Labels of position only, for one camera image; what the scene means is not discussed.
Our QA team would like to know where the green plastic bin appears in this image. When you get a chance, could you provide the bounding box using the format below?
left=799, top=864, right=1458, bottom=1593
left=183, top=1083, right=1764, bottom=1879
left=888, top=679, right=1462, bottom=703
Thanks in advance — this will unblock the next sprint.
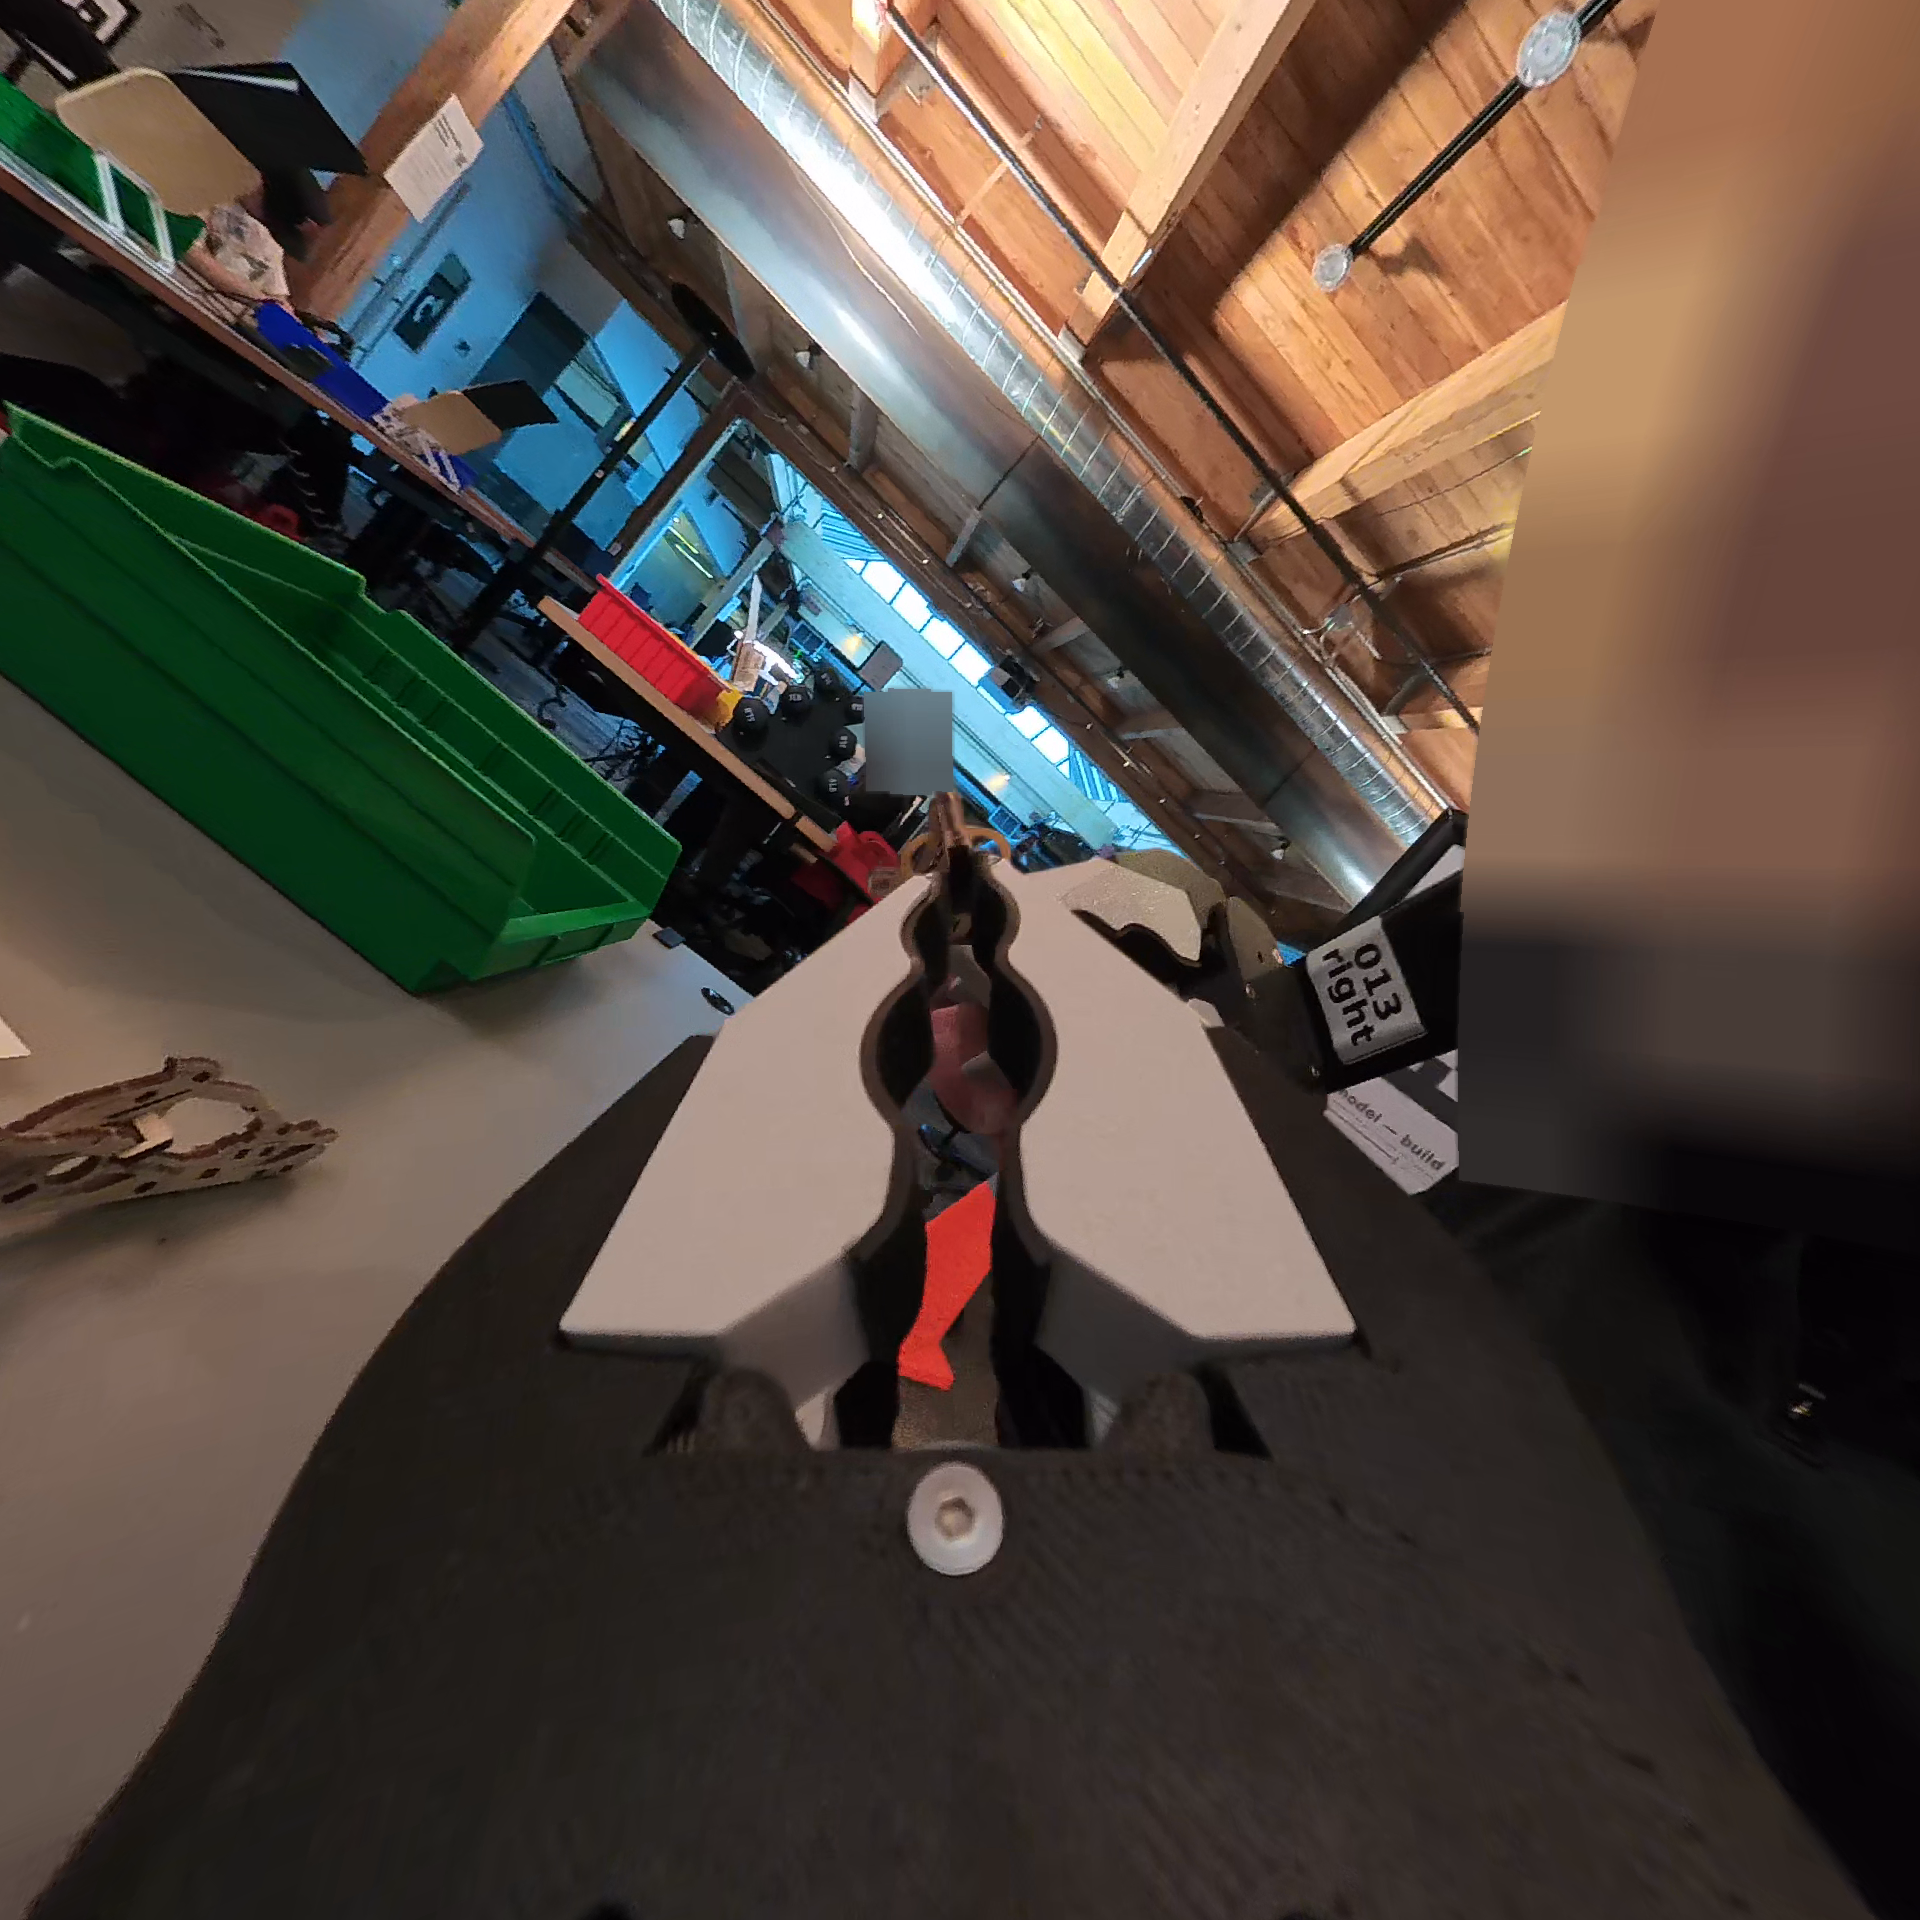
left=0, top=402, right=683, bottom=996

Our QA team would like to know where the dark wall sign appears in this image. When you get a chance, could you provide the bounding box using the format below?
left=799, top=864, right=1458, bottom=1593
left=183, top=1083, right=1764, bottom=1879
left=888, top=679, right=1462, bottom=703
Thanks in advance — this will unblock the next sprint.
left=393, top=251, right=475, bottom=358

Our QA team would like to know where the silver ventilation duct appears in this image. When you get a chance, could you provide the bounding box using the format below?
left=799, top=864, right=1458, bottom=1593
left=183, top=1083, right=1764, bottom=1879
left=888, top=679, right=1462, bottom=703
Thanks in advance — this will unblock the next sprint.
left=570, top=0, right=1480, bottom=904

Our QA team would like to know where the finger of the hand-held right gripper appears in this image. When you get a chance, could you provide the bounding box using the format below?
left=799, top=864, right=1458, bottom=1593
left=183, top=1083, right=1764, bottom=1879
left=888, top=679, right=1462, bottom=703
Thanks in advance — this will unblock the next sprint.
left=1059, top=882, right=1204, bottom=976

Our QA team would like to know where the wooden side table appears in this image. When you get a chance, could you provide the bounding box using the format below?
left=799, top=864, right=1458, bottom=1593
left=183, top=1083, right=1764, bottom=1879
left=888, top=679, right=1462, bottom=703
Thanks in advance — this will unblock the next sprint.
left=537, top=598, right=841, bottom=859

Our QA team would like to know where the black pole stand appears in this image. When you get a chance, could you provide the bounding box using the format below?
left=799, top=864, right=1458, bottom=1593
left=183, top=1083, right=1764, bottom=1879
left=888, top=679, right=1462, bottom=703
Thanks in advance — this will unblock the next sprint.
left=534, top=278, right=760, bottom=548

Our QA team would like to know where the red plastic bin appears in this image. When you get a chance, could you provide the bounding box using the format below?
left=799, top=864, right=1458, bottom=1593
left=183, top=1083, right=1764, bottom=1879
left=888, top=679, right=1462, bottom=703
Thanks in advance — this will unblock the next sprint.
left=576, top=577, right=731, bottom=711

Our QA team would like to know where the black framed paper sign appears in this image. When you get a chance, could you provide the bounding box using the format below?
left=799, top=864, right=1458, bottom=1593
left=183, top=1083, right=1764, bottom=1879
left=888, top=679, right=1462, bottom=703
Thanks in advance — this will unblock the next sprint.
left=1323, top=1049, right=1462, bottom=1199

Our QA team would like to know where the orange plastic piece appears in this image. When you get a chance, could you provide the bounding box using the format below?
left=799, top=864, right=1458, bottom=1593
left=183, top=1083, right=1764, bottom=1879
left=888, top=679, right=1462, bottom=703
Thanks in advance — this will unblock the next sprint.
left=897, top=1179, right=999, bottom=1390

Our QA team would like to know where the beige and black board stand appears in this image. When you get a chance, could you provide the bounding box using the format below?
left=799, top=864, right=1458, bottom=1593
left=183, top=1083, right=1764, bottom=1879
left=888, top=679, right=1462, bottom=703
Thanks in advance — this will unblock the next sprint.
left=57, top=59, right=370, bottom=215
left=424, top=379, right=560, bottom=455

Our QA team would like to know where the long wooden workbench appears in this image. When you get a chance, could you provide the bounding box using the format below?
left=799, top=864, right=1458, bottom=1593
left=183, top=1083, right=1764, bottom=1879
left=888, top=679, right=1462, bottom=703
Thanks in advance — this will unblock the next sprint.
left=0, top=158, right=602, bottom=601

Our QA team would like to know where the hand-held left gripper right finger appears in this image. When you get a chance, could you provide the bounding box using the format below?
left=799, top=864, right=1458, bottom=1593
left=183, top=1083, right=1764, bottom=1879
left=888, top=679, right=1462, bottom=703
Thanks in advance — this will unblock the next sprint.
left=966, top=873, right=1361, bottom=1450

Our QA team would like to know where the white paper notice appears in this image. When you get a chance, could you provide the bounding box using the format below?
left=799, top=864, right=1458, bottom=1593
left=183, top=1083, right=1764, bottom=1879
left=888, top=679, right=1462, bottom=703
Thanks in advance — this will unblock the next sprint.
left=382, top=95, right=487, bottom=223

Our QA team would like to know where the black rack with round caps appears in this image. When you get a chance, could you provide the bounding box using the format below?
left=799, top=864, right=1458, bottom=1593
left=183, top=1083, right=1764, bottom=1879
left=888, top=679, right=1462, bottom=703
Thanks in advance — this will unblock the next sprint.
left=721, top=673, right=867, bottom=824

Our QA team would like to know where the green bin with white label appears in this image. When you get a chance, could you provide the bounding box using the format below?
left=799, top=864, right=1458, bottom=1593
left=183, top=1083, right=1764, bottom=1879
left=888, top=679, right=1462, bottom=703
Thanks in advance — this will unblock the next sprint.
left=0, top=76, right=206, bottom=272

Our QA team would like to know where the wooden model side frame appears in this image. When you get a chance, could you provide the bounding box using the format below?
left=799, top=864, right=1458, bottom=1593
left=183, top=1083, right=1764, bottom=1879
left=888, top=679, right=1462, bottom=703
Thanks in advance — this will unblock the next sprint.
left=0, top=1056, right=338, bottom=1243

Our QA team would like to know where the person's black sweater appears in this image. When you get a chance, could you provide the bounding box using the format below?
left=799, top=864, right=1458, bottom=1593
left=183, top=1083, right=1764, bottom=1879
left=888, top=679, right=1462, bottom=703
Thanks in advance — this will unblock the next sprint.
left=1441, top=1185, right=1920, bottom=1920

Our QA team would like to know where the blue plastic bin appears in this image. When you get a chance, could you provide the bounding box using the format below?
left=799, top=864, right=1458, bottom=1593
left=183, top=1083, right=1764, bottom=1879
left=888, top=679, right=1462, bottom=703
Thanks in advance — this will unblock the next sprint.
left=252, top=299, right=395, bottom=417

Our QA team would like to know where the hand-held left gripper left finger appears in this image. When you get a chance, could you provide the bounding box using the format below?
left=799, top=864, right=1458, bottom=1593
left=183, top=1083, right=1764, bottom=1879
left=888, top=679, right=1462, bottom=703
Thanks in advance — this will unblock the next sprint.
left=558, top=873, right=963, bottom=1450

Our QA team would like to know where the wooden model axle assembly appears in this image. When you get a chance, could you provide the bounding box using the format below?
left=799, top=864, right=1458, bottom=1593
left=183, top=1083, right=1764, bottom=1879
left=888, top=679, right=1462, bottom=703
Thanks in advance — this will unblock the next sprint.
left=897, top=792, right=1010, bottom=963

